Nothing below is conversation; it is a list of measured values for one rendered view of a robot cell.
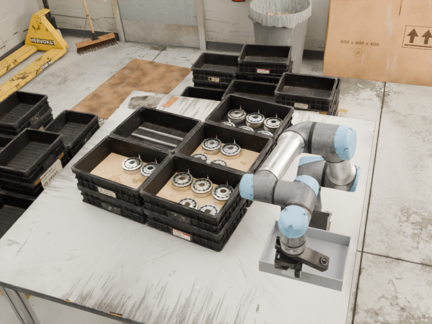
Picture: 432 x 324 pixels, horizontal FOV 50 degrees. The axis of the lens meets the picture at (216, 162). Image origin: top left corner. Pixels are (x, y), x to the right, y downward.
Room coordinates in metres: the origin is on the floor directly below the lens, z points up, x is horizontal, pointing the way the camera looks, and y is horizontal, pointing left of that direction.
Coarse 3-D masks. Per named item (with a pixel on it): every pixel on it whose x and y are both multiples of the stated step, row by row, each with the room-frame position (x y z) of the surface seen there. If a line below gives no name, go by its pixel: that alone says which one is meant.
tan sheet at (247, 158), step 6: (222, 144) 1.96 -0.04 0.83; (198, 150) 1.92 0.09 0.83; (246, 150) 1.89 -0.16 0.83; (210, 156) 1.86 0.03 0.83; (216, 156) 1.86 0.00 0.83; (240, 156) 1.84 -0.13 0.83; (246, 156) 1.84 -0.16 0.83; (252, 156) 1.84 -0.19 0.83; (228, 162) 1.81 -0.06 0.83; (234, 162) 1.80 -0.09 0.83; (240, 162) 1.80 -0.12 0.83; (246, 162) 1.79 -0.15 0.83; (252, 162) 1.79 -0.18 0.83; (240, 168) 1.75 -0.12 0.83; (246, 168) 1.74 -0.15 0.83
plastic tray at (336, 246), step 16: (272, 240) 1.09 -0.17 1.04; (320, 240) 1.08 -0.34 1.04; (336, 240) 1.06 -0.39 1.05; (272, 256) 1.02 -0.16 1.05; (336, 256) 1.00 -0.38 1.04; (272, 272) 0.95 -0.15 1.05; (304, 272) 0.91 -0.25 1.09; (320, 272) 0.94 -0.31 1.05; (336, 272) 0.93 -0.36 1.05; (336, 288) 0.87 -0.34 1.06
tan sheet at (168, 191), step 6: (174, 174) 1.75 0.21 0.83; (168, 186) 1.66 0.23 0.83; (162, 192) 1.62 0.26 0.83; (168, 192) 1.62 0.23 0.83; (174, 192) 1.62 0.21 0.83; (180, 192) 1.61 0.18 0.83; (186, 192) 1.61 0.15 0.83; (168, 198) 1.58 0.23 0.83; (174, 198) 1.58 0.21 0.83; (180, 198) 1.57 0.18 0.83; (198, 198) 1.56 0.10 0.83; (204, 198) 1.56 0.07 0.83; (210, 198) 1.56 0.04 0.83; (216, 204) 1.51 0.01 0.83; (222, 204) 1.51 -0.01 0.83
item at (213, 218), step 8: (168, 160) 1.74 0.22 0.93; (192, 160) 1.72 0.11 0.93; (160, 168) 1.68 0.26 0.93; (216, 168) 1.65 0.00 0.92; (224, 168) 1.64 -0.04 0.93; (152, 176) 1.63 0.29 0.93; (144, 184) 1.58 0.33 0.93; (144, 192) 1.53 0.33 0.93; (232, 192) 1.48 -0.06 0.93; (152, 200) 1.49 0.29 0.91; (160, 200) 1.47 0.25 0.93; (168, 200) 1.46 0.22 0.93; (232, 200) 1.45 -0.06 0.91; (176, 208) 1.43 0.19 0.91; (184, 208) 1.41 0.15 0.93; (192, 208) 1.40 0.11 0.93; (224, 208) 1.39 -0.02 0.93; (200, 216) 1.37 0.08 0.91; (208, 216) 1.35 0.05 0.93; (216, 216) 1.34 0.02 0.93
